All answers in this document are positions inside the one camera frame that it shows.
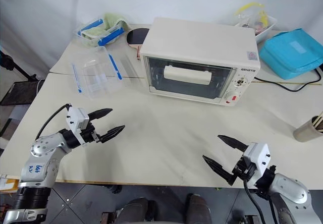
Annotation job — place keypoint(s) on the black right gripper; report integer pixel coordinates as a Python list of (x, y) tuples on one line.
[(243, 171)]

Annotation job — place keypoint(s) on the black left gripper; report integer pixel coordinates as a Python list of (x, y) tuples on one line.
[(88, 134)]

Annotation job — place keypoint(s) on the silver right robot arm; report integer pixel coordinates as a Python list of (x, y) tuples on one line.
[(292, 191)]

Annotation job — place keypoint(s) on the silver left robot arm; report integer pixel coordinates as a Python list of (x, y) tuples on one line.
[(43, 145)]

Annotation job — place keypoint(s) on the white toaster oven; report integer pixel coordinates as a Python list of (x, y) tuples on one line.
[(196, 37)]

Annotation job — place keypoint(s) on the empty clear plastic container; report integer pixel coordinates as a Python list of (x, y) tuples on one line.
[(93, 67)]

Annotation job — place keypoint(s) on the dark rounded shape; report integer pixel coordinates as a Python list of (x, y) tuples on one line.
[(198, 209), (135, 211)]

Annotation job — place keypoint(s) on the beige cylindrical cup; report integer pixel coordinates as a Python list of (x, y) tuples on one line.
[(306, 132)]

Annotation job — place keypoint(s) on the clear container with blue clips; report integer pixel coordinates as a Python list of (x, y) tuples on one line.
[(111, 36)]

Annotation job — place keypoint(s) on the black table tennis paddle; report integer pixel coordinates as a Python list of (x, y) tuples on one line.
[(136, 36)]

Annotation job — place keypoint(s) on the black mesh stand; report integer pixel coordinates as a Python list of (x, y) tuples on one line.
[(19, 92)]

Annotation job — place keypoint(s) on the wooden chopsticks bundle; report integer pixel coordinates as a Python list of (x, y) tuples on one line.
[(318, 123)]

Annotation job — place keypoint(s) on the container with green cloth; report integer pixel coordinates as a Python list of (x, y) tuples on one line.
[(113, 21)]

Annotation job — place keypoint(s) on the yellow measuring tape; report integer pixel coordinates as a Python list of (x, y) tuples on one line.
[(302, 83)]

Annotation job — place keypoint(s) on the black tripod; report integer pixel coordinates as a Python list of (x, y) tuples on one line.
[(15, 66)]

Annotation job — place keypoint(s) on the tan cardboard box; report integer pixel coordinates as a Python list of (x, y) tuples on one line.
[(8, 183)]

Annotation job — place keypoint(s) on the blue fabric bag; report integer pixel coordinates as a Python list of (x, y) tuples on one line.
[(290, 55)]

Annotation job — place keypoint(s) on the white plastic bin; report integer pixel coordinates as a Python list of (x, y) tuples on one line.
[(265, 32)]

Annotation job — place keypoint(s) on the clear yellow plastic bag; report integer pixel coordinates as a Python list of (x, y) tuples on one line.
[(252, 12)]

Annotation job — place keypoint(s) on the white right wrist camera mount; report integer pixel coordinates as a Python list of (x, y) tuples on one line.
[(257, 158)]

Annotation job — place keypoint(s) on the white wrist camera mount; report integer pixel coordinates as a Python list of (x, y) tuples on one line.
[(75, 119), (257, 158)]

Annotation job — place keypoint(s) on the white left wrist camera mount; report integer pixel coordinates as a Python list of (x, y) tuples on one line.
[(75, 119)]

